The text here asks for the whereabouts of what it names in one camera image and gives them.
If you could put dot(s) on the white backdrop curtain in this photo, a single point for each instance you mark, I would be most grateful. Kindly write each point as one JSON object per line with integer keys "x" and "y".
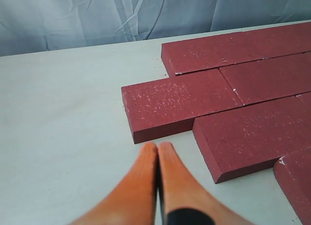
{"x": 45, "y": 25}

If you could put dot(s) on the red brick back row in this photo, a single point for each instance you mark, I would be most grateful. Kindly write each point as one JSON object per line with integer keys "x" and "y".
{"x": 280, "y": 41}

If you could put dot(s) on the red brick under stack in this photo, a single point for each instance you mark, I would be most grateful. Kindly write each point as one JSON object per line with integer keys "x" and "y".
{"x": 192, "y": 55}

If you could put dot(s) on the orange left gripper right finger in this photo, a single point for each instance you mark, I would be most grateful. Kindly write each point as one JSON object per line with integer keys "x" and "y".
{"x": 184, "y": 201}

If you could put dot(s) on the red brick row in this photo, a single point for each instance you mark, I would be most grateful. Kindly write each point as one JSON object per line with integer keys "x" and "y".
{"x": 280, "y": 41}
{"x": 305, "y": 98}

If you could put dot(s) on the red brick top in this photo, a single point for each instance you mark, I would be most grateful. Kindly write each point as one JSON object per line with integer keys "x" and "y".
{"x": 169, "y": 106}

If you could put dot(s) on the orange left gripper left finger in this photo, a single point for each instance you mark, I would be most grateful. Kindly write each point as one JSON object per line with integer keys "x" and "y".
{"x": 133, "y": 200}

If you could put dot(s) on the red brick middle row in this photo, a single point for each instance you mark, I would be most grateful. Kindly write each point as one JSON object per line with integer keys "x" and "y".
{"x": 305, "y": 98}

